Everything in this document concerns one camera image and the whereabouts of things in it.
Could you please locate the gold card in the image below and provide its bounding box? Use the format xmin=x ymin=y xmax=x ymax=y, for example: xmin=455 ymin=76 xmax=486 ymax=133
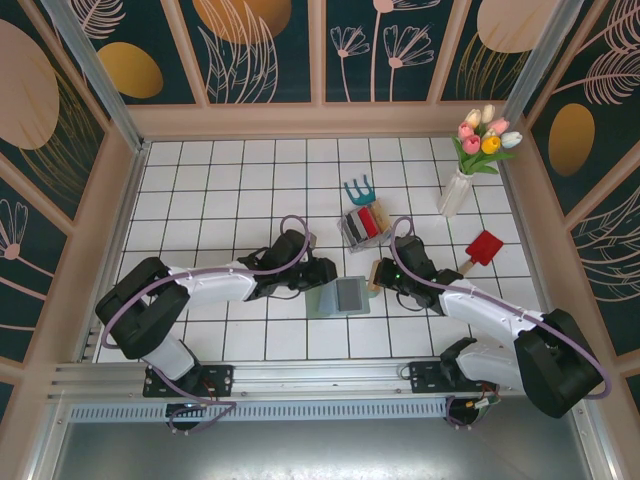
xmin=367 ymin=259 xmax=383 ymax=298
xmin=372 ymin=199 xmax=390 ymax=234

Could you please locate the black VIP card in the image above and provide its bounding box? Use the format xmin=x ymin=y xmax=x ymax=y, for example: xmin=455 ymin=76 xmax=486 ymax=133
xmin=336 ymin=278 xmax=362 ymax=313

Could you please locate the green leather card holder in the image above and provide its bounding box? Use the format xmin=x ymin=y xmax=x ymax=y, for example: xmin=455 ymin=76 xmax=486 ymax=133
xmin=304 ymin=274 xmax=373 ymax=320

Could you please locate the clear acrylic card box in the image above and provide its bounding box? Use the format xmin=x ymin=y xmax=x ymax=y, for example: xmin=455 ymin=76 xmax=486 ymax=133
xmin=338 ymin=198 xmax=393 ymax=255

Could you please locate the red card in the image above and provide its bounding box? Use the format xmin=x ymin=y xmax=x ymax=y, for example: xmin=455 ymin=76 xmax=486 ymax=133
xmin=359 ymin=205 xmax=382 ymax=239

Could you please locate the red garden shovel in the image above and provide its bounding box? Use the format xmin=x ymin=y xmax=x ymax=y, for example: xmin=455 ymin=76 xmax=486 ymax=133
xmin=458 ymin=229 xmax=506 ymax=277

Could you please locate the white ribbed vase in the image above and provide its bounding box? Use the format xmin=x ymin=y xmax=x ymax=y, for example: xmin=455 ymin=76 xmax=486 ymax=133
xmin=437 ymin=169 xmax=474 ymax=218

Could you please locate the artificial tulip bouquet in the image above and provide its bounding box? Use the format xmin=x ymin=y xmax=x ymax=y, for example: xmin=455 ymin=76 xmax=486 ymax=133
xmin=451 ymin=103 xmax=524 ymax=177

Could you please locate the teal garden fork orange handle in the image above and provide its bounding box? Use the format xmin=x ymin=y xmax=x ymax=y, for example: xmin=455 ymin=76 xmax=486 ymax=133
xmin=343 ymin=174 xmax=377 ymax=208

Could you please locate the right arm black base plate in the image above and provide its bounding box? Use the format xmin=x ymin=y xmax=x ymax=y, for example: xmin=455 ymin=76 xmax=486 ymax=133
xmin=408 ymin=360 xmax=501 ymax=397

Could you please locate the aluminium rail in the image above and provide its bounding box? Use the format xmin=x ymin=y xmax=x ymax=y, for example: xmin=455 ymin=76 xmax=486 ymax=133
xmin=47 ymin=355 xmax=596 ymax=402

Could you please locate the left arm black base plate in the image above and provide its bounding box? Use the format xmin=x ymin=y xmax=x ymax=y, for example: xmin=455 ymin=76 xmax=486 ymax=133
xmin=142 ymin=364 xmax=236 ymax=399

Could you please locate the grey slotted cable duct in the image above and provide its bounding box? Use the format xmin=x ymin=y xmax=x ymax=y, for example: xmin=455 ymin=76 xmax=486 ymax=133
xmin=68 ymin=402 xmax=451 ymax=423

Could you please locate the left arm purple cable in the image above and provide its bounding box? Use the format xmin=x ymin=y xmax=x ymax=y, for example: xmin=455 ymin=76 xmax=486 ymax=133
xmin=101 ymin=214 xmax=317 ymax=436

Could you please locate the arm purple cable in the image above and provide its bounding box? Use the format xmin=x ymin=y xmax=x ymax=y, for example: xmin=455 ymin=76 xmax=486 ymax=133
xmin=101 ymin=214 xmax=317 ymax=436
xmin=390 ymin=216 xmax=613 ymax=431

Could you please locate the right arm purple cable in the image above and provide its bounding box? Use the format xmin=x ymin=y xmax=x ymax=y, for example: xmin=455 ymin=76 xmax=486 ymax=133
xmin=390 ymin=216 xmax=613 ymax=431

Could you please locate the aluminium frame post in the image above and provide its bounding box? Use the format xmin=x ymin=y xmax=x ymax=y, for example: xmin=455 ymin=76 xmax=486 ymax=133
xmin=502 ymin=0 xmax=585 ymax=124
xmin=39 ymin=0 xmax=150 ymax=152

